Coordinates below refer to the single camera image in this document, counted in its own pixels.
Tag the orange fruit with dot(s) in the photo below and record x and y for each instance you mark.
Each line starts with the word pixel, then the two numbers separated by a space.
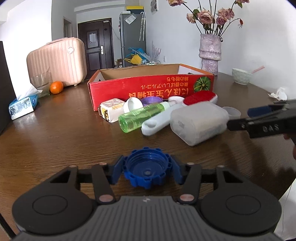
pixel 56 87

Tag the pink suitcase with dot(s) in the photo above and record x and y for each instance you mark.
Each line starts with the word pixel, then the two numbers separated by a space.
pixel 64 58

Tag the grey refrigerator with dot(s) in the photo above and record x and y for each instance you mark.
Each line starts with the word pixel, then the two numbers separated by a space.
pixel 131 34

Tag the translucent round cup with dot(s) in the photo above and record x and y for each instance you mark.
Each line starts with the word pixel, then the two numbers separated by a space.
pixel 233 113

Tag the purple plastic lid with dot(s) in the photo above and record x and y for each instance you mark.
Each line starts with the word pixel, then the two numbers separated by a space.
pixel 151 100

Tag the person's right hand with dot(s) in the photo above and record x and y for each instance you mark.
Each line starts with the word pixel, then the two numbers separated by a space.
pixel 293 138

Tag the green spray bottle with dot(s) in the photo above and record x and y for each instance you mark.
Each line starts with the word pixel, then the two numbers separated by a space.
pixel 134 119

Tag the dark brown door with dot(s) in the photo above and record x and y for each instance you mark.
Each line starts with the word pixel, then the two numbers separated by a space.
pixel 97 38

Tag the tissue pack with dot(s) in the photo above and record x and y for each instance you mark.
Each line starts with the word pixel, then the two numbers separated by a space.
pixel 25 103

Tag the blue plastic lid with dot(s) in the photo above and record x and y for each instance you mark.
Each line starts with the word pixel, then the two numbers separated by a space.
pixel 147 167

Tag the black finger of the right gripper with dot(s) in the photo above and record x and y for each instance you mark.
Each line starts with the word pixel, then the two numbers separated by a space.
pixel 280 121

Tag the translucent plastic container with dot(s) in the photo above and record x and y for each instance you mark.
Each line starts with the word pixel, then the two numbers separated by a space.
pixel 198 122

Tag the red cardboard box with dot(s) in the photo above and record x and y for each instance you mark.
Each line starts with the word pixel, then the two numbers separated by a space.
pixel 164 80

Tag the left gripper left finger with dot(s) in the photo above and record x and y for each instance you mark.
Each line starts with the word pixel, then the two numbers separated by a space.
pixel 68 199

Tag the white green bowl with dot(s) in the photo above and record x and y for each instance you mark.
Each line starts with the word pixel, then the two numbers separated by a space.
pixel 241 77

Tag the small white cap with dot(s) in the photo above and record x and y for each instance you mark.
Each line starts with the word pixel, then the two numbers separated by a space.
pixel 177 99

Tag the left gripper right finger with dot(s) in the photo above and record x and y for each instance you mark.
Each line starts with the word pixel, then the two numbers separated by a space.
pixel 226 200

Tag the crumpled white tissue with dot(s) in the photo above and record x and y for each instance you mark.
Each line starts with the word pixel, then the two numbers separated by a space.
pixel 279 95

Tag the yellow blue floor clutter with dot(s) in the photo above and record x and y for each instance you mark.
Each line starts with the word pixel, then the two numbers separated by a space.
pixel 136 55

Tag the white plastic lid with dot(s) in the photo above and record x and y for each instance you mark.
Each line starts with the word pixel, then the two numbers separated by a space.
pixel 132 103

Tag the clear glass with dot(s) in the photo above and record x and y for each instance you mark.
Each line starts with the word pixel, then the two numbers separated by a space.
pixel 42 83

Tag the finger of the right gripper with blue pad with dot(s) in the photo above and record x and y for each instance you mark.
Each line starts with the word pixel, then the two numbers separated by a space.
pixel 259 111

